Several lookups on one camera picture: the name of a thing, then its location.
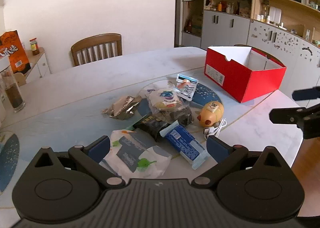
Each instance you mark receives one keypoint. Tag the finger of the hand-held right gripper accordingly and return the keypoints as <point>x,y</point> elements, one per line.
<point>287,116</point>
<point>306,93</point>

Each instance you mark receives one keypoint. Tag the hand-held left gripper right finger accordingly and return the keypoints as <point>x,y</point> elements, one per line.
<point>217,148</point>

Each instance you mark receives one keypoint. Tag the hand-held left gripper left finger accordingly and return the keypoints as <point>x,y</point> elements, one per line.
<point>100,146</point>

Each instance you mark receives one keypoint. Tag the white wet wipes pack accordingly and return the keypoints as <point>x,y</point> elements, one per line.
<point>135,155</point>

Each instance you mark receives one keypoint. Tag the clear packet of dark snack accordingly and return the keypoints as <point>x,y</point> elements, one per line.
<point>182,115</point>

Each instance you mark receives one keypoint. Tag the black gold snack packet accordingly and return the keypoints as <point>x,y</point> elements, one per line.
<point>151,125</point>

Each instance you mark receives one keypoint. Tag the red cardboard box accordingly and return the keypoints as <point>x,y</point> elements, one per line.
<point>240,80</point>

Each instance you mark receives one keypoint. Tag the white fish snack packet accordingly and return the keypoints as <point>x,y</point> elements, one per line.
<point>187,86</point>

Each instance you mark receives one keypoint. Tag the blue wafer packet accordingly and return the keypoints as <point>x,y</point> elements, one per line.
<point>183,144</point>

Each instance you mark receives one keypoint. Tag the yellow toy mouse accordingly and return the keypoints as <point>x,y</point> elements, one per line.
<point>210,114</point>

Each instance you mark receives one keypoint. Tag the crumpled silver wrapper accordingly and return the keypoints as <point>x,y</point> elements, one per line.
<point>122,108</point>

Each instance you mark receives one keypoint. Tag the clear bread package blue label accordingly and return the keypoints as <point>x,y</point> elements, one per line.
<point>163,100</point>

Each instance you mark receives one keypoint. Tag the brown wooden chair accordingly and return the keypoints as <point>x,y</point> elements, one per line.
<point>242,45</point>
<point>96,47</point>

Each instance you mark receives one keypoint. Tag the low wooden side cabinet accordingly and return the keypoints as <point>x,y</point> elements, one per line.
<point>37,66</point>

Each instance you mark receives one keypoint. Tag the glass jar of brown powder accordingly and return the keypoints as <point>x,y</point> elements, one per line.
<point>13,93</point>

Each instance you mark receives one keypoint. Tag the red lid jar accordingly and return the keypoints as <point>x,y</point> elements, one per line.
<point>34,46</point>

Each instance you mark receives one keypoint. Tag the orange bottle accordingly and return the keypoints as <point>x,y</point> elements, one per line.
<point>219,7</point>

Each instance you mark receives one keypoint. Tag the orange snack bag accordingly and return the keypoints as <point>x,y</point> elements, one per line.
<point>15,51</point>

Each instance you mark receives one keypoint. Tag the wooden wall shelving unit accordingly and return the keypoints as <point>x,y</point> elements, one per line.
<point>275,17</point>

